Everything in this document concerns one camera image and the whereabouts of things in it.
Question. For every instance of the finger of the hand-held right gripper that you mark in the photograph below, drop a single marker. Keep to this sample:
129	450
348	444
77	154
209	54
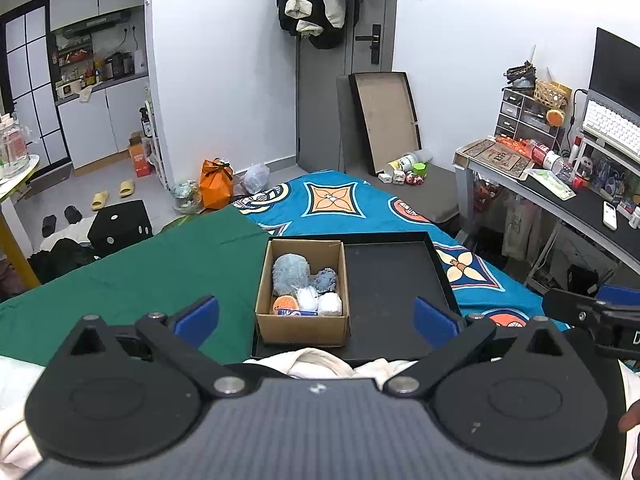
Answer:
620	295
572	304

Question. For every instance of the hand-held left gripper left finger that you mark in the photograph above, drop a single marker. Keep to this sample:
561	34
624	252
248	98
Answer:
197	320

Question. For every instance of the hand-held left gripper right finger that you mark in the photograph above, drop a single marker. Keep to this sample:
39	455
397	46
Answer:
435	322

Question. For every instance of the black shallow tray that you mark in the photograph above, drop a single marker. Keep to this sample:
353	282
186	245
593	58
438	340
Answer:
390	280

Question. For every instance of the burger plush toy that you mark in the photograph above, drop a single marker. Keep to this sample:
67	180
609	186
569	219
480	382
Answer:
285	303

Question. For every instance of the blue tissue pack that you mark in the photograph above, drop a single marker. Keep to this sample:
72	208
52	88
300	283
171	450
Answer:
300	312

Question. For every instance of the brown cardboard box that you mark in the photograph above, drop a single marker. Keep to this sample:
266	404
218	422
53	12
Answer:
300	330

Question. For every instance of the grey-blue plush toy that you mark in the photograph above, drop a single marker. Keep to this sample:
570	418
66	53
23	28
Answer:
290	272

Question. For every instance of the white stuffing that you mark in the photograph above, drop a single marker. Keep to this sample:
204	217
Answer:
331	304

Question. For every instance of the white wrapper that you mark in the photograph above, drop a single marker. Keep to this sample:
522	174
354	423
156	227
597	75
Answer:
307	299

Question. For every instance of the blue-grey spotted plush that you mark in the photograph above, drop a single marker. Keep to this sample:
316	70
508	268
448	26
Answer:
325	280

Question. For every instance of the person's right hand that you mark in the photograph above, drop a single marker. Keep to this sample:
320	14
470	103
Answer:
631	420

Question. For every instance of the green bed sheet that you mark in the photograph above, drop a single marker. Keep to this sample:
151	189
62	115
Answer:
175	260

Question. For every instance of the white phone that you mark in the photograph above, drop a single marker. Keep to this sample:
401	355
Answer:
611	216

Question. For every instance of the grey desk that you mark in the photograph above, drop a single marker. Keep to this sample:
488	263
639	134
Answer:
585	210

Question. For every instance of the white tote bag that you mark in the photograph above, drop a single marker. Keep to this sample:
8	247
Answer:
520	227

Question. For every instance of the blue printed box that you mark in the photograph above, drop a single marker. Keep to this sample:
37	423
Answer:
607	177

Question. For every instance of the black dice stool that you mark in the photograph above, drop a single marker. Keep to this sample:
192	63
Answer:
120	230

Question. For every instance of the small red ball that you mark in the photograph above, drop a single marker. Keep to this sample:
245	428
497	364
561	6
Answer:
578	182

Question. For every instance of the cream fleece blanket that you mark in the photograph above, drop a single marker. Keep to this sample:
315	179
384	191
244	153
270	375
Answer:
320	362

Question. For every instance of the green and white pouch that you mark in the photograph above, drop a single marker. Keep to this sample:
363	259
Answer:
550	184

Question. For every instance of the clear plastic bag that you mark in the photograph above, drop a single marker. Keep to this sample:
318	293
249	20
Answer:
186	197

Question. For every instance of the panda figure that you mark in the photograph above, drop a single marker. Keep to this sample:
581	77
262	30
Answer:
583	167

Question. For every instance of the orange bag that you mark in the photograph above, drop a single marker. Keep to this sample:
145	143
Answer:
216	187

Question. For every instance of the teal patterned blanket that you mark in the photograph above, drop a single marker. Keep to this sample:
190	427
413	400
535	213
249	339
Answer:
360	210

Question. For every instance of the red round toy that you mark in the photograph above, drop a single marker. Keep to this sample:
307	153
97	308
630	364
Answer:
413	178

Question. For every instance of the clear bottle with red label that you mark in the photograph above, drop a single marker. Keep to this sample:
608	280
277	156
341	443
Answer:
550	160

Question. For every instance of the yellow slipper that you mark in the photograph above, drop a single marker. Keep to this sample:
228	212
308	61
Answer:
127	189
100	201

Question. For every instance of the small white figure toy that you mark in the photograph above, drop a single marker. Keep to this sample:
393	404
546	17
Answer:
399	177

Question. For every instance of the black and white clothing heap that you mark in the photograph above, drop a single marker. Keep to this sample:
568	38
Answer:
62	255

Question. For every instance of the grey plastic bag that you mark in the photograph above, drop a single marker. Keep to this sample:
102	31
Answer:
256	179

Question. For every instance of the green toy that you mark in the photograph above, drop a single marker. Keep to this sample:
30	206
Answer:
420	169

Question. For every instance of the black slipper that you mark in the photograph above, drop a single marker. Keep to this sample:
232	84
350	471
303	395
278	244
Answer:
49	225
73	214

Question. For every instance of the plastic jar with yellow label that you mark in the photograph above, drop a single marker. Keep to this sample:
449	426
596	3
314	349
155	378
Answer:
405	161

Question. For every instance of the white keyboard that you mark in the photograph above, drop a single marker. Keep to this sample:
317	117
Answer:
612	127

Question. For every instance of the brown patterned board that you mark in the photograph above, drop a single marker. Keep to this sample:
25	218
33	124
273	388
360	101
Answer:
487	157

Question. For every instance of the orange carton box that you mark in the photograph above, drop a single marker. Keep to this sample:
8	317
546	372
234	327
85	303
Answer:
140	160

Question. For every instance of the red snack packet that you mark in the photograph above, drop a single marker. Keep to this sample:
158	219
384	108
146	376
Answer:
512	143

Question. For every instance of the white storage rack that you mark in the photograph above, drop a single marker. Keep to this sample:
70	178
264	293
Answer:
159	150

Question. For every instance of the orange round plush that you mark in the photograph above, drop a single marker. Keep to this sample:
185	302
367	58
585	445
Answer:
555	118

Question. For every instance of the grey drawer organiser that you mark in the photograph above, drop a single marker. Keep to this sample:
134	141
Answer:
525	117

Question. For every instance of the round table with yellow leg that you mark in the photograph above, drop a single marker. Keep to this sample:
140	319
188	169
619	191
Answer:
15	240

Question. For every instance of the black spray bottle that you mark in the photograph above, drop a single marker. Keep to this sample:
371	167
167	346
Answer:
146	122

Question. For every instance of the brown framed board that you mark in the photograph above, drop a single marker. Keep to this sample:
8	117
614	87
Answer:
387	120

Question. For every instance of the wicker basket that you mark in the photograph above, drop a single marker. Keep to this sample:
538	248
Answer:
545	95

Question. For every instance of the white lower kitchen cabinet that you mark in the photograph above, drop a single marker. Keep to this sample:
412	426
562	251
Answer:
100	125

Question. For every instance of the black monitor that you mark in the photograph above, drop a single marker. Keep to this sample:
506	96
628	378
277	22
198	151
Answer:
617	67

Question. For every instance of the glass jar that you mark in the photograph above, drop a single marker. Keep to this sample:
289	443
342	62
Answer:
15	147

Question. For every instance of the white microwave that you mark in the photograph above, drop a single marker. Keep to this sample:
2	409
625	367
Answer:
68	90

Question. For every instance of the black framed sliding door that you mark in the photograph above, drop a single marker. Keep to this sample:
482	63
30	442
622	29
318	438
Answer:
30	80

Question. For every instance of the kitchen range hood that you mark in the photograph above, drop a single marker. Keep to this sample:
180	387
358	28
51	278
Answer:
92	24

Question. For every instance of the black and cream jacket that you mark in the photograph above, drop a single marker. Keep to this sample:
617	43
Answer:
320	5

